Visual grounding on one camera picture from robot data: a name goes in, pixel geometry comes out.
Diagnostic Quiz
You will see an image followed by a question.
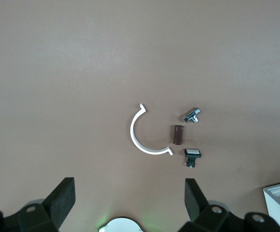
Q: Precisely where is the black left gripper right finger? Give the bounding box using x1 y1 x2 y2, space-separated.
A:
178 178 280 232

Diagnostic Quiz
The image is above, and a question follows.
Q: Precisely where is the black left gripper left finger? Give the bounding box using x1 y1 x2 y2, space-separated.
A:
0 177 76 232

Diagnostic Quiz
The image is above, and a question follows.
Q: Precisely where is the white half-ring pipe clamp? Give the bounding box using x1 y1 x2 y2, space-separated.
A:
129 103 174 156

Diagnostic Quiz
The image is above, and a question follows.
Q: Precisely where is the dark brown cylindrical capacitor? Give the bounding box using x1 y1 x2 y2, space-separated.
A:
170 124 185 145

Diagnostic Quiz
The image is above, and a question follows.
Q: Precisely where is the chrome metal valve fitting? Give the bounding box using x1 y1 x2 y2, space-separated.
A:
180 106 202 124

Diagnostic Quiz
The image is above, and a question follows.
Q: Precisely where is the black switch with white cap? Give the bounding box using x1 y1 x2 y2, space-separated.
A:
181 148 203 169

